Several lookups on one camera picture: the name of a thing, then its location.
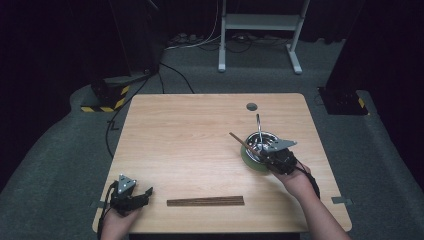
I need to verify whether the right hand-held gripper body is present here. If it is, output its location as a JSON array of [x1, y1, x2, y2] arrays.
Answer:
[[264, 138, 298, 176]]

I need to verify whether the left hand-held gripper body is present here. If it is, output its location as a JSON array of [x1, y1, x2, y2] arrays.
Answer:
[[109, 173, 137, 215]]

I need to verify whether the shiny steel bowl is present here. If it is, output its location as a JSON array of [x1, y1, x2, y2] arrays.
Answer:
[[244, 131, 282, 158]]

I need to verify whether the single dark wooden chopstick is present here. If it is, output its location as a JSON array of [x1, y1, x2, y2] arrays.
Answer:
[[228, 131, 268, 162]]

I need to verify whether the row of brown chopsticks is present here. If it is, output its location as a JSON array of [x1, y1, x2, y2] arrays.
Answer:
[[166, 195, 245, 208]]

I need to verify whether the person's left hand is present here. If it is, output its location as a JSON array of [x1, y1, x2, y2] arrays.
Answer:
[[99, 205, 142, 240]]

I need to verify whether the person's right hand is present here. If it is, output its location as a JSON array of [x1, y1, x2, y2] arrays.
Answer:
[[273, 164, 318, 205]]

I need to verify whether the green round plate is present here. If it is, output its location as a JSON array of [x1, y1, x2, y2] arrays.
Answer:
[[240, 145, 272, 173]]

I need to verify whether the steel spoon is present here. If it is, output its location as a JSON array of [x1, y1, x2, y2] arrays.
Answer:
[[255, 113, 267, 152]]

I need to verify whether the black stand with square base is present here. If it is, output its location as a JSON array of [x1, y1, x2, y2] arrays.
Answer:
[[317, 0, 370, 116]]

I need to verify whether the black stand with hazard-striped base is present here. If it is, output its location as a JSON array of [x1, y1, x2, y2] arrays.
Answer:
[[80, 0, 165, 114]]

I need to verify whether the white metal stand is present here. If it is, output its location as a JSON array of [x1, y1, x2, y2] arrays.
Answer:
[[217, 0, 311, 75]]

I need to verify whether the power strip with plugs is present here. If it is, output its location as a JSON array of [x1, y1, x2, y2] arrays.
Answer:
[[167, 32, 205, 47]]

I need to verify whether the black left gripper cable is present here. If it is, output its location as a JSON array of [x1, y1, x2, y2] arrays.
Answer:
[[96, 180, 118, 240]]

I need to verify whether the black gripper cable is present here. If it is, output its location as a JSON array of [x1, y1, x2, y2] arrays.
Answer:
[[294, 163, 321, 200], [96, 180, 118, 240]]

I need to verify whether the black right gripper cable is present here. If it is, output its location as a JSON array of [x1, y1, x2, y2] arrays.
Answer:
[[294, 163, 321, 200]]

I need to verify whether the long black floor cable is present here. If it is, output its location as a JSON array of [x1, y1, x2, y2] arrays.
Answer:
[[105, 74, 152, 158]]

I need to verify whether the short black floor cable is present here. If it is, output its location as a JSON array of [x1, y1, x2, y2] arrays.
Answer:
[[158, 62, 195, 95]]

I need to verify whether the white floor cable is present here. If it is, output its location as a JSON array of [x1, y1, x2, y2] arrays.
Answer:
[[164, 0, 222, 51]]

